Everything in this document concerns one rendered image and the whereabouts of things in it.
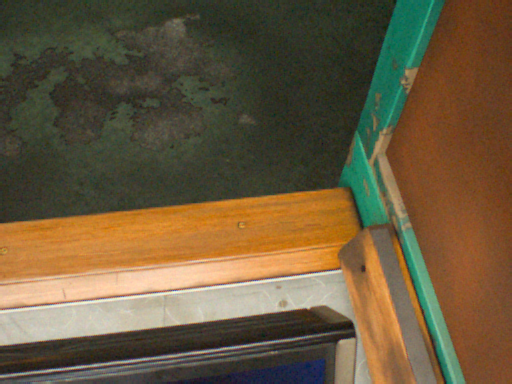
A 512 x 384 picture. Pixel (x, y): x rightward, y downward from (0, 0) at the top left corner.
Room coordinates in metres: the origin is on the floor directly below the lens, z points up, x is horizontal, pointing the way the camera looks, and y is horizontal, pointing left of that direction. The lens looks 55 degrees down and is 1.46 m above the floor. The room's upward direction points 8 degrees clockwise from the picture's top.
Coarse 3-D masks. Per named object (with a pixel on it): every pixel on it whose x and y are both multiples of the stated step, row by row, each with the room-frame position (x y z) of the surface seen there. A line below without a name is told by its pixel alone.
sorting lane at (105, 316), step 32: (224, 288) 0.33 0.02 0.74; (256, 288) 0.34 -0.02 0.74; (288, 288) 0.35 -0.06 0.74; (320, 288) 0.35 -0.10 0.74; (0, 320) 0.24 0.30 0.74; (32, 320) 0.25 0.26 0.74; (64, 320) 0.26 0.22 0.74; (96, 320) 0.26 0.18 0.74; (128, 320) 0.27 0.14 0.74; (160, 320) 0.28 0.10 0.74; (192, 320) 0.28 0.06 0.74; (352, 320) 0.31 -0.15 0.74
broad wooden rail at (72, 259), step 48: (336, 192) 0.49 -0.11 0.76; (0, 240) 0.34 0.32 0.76; (48, 240) 0.35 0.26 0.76; (96, 240) 0.36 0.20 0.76; (144, 240) 0.37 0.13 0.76; (192, 240) 0.38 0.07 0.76; (240, 240) 0.39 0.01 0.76; (288, 240) 0.40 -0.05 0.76; (336, 240) 0.41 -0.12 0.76; (0, 288) 0.28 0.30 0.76; (48, 288) 0.29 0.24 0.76; (96, 288) 0.30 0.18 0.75; (144, 288) 0.32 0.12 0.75; (192, 288) 0.33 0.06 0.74
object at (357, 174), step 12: (360, 144) 0.52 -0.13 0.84; (348, 156) 0.55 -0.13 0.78; (360, 156) 0.51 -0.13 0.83; (348, 168) 0.53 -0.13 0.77; (360, 168) 0.50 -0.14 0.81; (348, 180) 0.52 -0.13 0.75; (360, 180) 0.49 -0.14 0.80; (372, 180) 0.47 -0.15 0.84; (360, 192) 0.48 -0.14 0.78; (372, 192) 0.46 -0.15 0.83; (360, 204) 0.47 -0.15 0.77; (372, 204) 0.45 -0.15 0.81; (360, 216) 0.46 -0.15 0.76; (372, 216) 0.44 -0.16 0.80; (384, 216) 0.42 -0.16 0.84
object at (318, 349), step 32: (224, 320) 0.16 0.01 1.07; (256, 320) 0.16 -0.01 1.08; (288, 320) 0.16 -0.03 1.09; (320, 320) 0.15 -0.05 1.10; (0, 352) 0.11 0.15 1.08; (32, 352) 0.11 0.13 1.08; (64, 352) 0.11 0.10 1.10; (96, 352) 0.11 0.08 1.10; (128, 352) 0.11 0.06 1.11; (160, 352) 0.12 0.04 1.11; (192, 352) 0.12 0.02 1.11; (224, 352) 0.12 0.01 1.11; (256, 352) 0.12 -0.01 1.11; (288, 352) 0.13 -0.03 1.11; (320, 352) 0.13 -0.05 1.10; (352, 352) 0.14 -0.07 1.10
